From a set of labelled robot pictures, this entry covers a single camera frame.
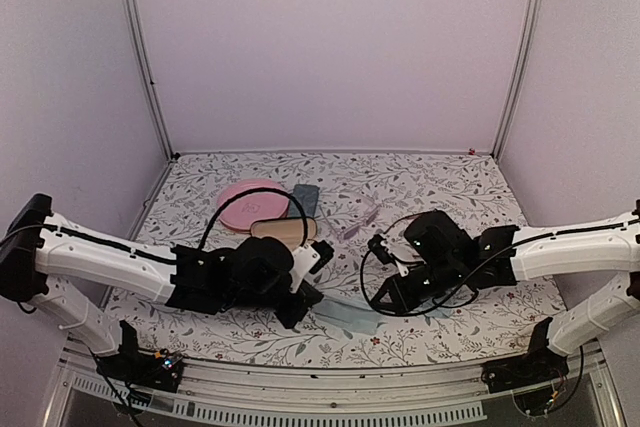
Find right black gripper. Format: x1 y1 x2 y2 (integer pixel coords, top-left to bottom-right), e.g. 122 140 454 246
371 256 464 317

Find pink round plate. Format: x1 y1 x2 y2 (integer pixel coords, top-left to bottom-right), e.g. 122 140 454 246
217 179 289 232

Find pink clear sunglasses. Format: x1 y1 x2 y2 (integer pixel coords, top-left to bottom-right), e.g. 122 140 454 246
318 191 380 242

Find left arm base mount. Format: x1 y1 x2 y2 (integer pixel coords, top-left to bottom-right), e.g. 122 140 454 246
96 320 184 393

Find grey marbled glasses case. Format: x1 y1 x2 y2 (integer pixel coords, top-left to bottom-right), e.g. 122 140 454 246
292 184 320 218

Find aluminium frame post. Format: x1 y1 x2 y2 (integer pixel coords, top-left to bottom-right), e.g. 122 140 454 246
122 0 175 161
491 0 542 164

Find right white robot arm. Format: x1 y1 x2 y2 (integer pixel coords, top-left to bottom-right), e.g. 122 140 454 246
365 210 639 383

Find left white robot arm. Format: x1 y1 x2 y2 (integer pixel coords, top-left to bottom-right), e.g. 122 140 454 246
1 194 334 381

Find left aluminium frame post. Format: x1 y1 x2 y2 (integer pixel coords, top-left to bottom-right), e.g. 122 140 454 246
122 0 175 161

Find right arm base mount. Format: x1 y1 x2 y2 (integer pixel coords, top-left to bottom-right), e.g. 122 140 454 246
480 317 569 393

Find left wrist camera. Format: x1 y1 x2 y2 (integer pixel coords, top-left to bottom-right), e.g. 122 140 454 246
290 241 334 293

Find right aluminium frame post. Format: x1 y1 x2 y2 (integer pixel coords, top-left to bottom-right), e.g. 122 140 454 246
491 0 542 164

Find black beige glasses case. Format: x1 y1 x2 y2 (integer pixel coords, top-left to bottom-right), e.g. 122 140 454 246
250 218 318 251

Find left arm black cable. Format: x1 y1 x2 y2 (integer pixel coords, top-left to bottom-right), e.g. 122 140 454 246
197 189 311 253

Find light blue cleaning cloth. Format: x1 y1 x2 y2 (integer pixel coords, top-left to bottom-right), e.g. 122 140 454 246
312 296 386 335

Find front aluminium rail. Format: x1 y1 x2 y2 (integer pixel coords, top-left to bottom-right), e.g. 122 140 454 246
43 340 627 426

